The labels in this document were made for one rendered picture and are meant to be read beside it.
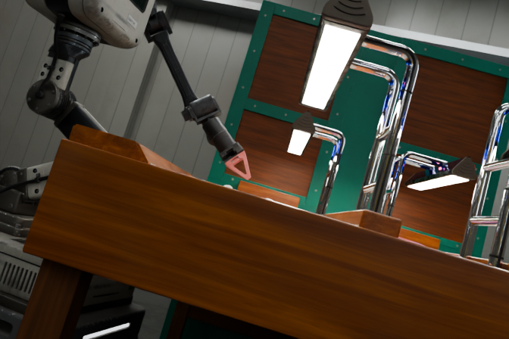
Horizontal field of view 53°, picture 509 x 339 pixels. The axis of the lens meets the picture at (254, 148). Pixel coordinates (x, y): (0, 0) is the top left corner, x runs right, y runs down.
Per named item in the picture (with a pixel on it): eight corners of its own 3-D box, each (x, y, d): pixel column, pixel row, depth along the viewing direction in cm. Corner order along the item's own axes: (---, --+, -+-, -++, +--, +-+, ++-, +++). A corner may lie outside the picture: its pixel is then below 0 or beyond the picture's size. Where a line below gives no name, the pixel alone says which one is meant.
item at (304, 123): (291, 127, 176) (297, 107, 177) (285, 151, 237) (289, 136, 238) (314, 133, 175) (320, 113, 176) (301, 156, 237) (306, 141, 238)
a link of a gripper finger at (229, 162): (259, 174, 153) (242, 148, 155) (258, 171, 146) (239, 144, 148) (240, 187, 153) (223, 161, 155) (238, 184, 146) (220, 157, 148)
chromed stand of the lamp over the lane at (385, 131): (270, 242, 95) (333, 21, 101) (269, 238, 115) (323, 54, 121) (369, 272, 94) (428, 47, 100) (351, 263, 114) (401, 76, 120)
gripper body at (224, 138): (243, 152, 155) (229, 132, 156) (241, 146, 145) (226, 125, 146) (226, 164, 155) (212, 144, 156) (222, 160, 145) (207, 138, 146)
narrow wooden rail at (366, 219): (342, 288, 68) (363, 208, 70) (288, 239, 247) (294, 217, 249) (382, 300, 68) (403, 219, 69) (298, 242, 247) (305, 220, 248)
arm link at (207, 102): (179, 110, 191) (206, 97, 193) (185, 123, 192) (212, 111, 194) (183, 105, 149) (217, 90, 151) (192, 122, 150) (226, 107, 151)
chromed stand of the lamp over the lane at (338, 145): (268, 231, 191) (301, 118, 197) (268, 230, 211) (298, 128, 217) (317, 246, 190) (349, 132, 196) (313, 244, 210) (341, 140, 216)
